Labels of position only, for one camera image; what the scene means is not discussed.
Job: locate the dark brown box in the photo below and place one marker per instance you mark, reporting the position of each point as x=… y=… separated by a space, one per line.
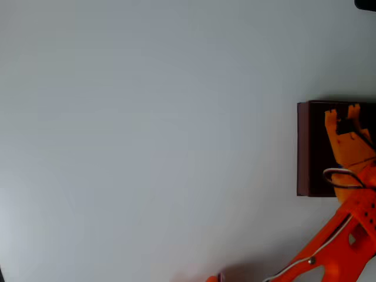
x=311 y=152

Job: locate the black object at edge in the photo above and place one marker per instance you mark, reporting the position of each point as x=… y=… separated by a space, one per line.
x=366 y=4

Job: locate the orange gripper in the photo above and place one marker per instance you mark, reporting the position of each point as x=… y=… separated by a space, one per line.
x=343 y=140

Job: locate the orange robot base piece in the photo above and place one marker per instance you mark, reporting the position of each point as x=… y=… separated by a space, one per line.
x=216 y=278

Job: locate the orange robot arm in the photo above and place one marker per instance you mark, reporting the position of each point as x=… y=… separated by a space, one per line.
x=342 y=235

